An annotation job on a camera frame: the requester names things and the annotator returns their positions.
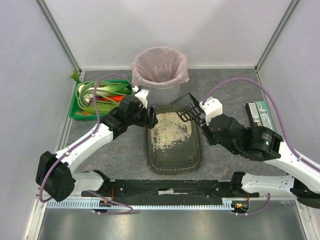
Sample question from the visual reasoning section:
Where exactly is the black slotted litter scoop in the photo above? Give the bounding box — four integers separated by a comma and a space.
170, 93, 205, 126

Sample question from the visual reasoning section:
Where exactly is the dark translucent litter box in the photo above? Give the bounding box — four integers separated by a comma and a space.
146, 105, 203, 175

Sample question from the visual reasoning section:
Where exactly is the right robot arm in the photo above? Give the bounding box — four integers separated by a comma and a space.
195, 114, 320, 209

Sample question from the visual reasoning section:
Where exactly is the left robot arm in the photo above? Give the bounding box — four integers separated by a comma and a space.
35, 89, 158, 202

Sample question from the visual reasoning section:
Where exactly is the pile of pellet cat litter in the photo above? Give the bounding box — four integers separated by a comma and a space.
151, 112, 192, 152

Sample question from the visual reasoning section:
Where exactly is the black cardboard box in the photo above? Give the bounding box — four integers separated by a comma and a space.
245, 101, 266, 127

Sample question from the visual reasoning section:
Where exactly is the teal cardboard box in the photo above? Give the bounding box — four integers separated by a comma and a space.
254, 101, 276, 131

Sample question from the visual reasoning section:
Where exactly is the grey trash bin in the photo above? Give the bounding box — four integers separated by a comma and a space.
139, 84, 181, 106

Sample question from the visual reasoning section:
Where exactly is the orange carrot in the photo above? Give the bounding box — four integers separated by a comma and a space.
99, 95, 125, 103

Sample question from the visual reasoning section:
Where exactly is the bundle of green onions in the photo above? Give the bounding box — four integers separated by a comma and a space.
75, 81, 133, 116

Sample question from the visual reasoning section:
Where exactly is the pink plastic bin liner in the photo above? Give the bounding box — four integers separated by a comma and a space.
130, 46, 190, 90

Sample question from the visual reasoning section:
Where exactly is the purple vegetable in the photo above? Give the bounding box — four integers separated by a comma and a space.
89, 96, 108, 105

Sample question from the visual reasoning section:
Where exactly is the green plastic crate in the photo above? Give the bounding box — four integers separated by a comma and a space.
69, 79, 128, 121

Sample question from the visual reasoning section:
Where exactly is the green leafy vegetable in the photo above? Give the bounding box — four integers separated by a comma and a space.
69, 69, 80, 83

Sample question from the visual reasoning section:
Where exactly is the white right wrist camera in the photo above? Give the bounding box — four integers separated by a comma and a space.
199, 97, 223, 126

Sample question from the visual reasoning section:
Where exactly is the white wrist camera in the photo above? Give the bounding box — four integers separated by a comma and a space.
199, 97, 223, 126
132, 86, 150, 109

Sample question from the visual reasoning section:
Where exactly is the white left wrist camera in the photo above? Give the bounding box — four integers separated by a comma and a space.
132, 86, 150, 109

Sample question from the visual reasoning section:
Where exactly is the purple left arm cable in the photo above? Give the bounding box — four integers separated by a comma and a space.
38, 74, 135, 216

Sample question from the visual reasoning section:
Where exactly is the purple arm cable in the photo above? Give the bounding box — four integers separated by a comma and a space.
201, 77, 320, 217
38, 74, 135, 216

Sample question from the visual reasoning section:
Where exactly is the white slotted cable duct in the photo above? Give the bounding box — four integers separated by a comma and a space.
46, 198, 244, 211

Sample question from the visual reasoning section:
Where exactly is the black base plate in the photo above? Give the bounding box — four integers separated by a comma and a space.
95, 179, 260, 205

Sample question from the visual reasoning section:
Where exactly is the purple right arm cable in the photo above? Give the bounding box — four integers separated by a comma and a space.
201, 77, 320, 217

